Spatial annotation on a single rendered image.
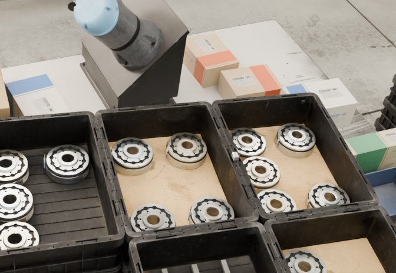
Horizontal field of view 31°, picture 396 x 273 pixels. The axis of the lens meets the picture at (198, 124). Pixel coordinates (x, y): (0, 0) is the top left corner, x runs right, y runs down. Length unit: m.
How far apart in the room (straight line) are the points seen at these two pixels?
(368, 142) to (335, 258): 0.44
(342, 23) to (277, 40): 1.54
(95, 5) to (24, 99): 0.34
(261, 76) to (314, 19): 1.81
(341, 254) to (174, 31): 0.75
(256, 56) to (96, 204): 0.94
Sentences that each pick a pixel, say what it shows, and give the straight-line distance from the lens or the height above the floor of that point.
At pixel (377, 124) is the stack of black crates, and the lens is 2.84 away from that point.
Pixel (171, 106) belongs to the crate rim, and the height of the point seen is 0.93.
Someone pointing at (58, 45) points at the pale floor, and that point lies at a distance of 3.53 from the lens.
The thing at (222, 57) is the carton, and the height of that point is 0.77.
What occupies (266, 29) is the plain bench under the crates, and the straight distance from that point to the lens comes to 2.57.
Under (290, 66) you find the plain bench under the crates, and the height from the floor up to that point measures 0.70.
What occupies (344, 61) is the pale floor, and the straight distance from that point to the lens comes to 3.76.
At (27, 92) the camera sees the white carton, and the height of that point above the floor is 0.79.
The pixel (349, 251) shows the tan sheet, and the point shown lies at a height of 0.83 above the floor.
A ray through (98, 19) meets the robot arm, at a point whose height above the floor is 1.05.
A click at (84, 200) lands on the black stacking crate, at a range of 1.72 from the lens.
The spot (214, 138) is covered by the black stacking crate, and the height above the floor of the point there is 0.90.
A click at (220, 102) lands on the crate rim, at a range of 1.86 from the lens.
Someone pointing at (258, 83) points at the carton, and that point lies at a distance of 2.19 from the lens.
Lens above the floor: 2.12
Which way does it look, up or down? 42 degrees down
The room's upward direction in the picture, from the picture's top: 11 degrees clockwise
